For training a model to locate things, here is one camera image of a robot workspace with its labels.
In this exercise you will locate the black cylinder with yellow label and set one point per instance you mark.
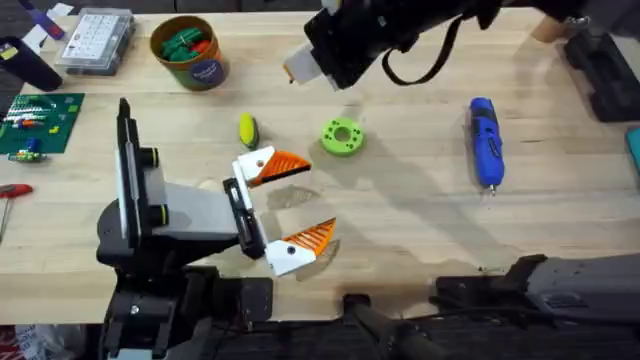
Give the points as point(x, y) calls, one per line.
point(30, 65)

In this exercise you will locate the white red plastic bag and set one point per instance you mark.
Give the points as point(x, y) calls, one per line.
point(30, 345)

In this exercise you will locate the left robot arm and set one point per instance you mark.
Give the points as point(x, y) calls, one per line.
point(145, 300)

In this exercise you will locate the wooden cylinder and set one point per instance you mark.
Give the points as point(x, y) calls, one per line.
point(547, 29)

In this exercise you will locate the yellow green corn toy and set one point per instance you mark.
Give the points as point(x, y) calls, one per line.
point(248, 131)

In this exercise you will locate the left wrist upright black plate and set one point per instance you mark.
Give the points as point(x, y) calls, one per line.
point(127, 175)

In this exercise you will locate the clear plastic parts box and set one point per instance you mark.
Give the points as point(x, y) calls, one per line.
point(95, 40)

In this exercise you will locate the green board with blocks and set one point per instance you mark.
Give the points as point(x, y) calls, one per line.
point(55, 120)

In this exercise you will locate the black rail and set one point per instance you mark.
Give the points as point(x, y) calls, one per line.
point(300, 345)

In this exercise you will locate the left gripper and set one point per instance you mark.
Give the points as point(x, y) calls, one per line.
point(200, 210)

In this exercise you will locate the green disc with holes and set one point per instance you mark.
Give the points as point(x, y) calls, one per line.
point(331, 141)

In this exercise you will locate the blue electric screwdriver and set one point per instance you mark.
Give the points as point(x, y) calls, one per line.
point(486, 145)

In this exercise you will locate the purple marker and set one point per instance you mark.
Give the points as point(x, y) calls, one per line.
point(45, 22)

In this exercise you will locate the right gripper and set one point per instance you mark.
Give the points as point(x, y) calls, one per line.
point(360, 40)

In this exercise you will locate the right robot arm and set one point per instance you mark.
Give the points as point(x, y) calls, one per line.
point(575, 285)

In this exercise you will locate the orange tub with toys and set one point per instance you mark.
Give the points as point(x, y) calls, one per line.
point(187, 55)

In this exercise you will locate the teal object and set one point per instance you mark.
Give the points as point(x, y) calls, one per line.
point(635, 150)

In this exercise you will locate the white paper sheet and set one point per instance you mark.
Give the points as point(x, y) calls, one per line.
point(59, 10)

